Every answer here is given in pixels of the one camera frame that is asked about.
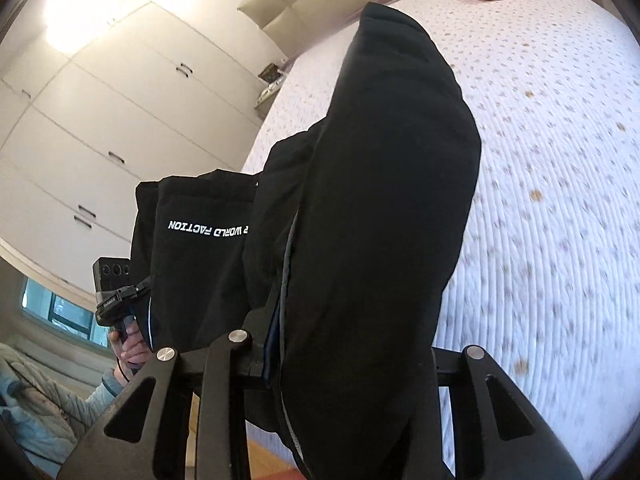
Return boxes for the beige padded headboard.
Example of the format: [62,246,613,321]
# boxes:
[237,0,441,56]

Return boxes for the person's left hand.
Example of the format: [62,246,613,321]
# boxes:
[109,322,153,377]

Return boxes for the window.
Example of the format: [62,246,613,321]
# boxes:
[20,277,113,348]

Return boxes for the white nightstand item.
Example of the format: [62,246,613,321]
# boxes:
[254,85,281,109]

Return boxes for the black hooded jacket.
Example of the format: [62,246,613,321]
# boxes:
[131,2,483,480]

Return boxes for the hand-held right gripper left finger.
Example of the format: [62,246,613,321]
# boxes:
[55,305,281,480]

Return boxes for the white wardrobe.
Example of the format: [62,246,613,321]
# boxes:
[0,0,281,286]

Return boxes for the person's left forearm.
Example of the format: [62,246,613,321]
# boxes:
[84,364,132,415]

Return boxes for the white quilted bed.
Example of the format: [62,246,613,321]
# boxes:
[240,0,640,480]

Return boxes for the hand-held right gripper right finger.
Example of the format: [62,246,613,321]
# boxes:
[430,345,583,480]

